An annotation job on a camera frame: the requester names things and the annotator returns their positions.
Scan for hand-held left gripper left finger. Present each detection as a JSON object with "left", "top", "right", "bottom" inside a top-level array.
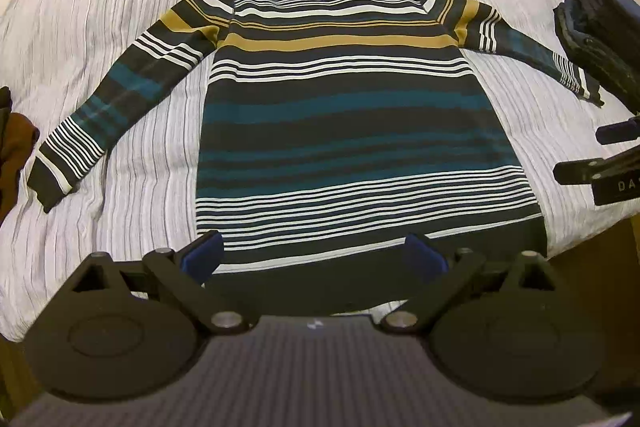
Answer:
[{"left": 62, "top": 231, "right": 254, "bottom": 336}]

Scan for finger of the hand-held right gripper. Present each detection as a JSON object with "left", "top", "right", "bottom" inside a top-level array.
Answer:
[
  {"left": 553, "top": 156, "right": 640, "bottom": 186},
  {"left": 596, "top": 117, "right": 640, "bottom": 146}
]

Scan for stack of folded dark clothes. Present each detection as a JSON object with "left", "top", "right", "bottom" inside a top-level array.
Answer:
[{"left": 552, "top": 0, "right": 640, "bottom": 115}]

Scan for black garment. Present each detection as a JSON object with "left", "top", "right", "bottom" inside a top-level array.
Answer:
[{"left": 0, "top": 86, "right": 13, "bottom": 142}]

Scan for brown garment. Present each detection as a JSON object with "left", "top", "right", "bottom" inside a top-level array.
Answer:
[{"left": 0, "top": 112, "right": 41, "bottom": 223}]

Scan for striped grey bed cover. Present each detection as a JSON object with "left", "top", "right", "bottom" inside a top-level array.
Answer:
[{"left": 0, "top": 0, "right": 640, "bottom": 343}]

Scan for striped knit sweater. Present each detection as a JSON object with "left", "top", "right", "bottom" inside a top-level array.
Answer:
[{"left": 26, "top": 0, "right": 606, "bottom": 315}]

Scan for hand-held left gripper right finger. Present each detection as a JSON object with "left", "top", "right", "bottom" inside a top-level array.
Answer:
[{"left": 381, "top": 233, "right": 569, "bottom": 336}]

